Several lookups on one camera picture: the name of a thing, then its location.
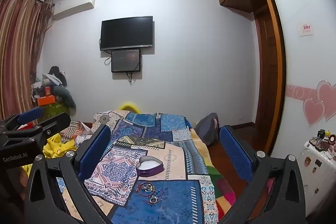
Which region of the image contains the yellow cloth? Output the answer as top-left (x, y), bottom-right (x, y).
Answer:
top-left (21, 133), bottom-right (78, 177)

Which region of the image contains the purple heart-shaped jewelry box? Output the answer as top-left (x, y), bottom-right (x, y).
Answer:
top-left (136, 156), bottom-right (165, 177)

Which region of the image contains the white air conditioner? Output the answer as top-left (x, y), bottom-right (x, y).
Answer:
top-left (53, 0), bottom-right (96, 21)

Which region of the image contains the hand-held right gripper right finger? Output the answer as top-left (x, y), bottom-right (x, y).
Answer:
top-left (219, 125), bottom-right (307, 224)

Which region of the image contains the white heart-print wardrobe door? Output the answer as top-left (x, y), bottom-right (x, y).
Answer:
top-left (264, 0), bottom-right (336, 216)

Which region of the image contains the yellow plastic object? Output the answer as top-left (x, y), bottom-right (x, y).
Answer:
top-left (118, 101), bottom-right (142, 111)

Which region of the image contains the green patterned box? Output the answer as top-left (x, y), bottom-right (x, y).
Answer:
top-left (43, 103), bottom-right (70, 119)

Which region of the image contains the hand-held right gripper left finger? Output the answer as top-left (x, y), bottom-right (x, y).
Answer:
top-left (24, 124), bottom-right (112, 224)

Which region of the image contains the grey bag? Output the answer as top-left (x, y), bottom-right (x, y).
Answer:
top-left (194, 113), bottom-right (219, 146)

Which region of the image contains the striped cloth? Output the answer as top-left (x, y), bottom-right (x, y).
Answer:
top-left (60, 121), bottom-right (92, 146)

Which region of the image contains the red string charm bracelet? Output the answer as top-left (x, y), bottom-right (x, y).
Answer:
top-left (136, 181), bottom-right (162, 197)

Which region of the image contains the pile of clothes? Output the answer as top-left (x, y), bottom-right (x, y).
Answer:
top-left (30, 66), bottom-right (76, 111)

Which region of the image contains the striped brown curtain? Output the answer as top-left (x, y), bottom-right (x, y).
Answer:
top-left (0, 0), bottom-right (51, 122)

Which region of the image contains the paper note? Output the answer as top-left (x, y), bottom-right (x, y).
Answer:
top-left (298, 22), bottom-right (315, 36)

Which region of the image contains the patchwork printed blanket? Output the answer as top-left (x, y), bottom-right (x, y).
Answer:
top-left (56, 110), bottom-right (237, 224)

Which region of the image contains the cluster of cosmetics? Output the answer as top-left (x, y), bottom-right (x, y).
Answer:
top-left (308, 129), bottom-right (336, 159)

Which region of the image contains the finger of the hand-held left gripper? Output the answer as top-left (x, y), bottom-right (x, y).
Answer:
top-left (16, 112), bottom-right (72, 141)
top-left (0, 106), bottom-right (44, 132)

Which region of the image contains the black wall television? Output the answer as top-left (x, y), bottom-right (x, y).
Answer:
top-left (100, 16), bottom-right (154, 51)

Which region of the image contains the small black wall screen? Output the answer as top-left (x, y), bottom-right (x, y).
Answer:
top-left (111, 49), bottom-right (142, 73)

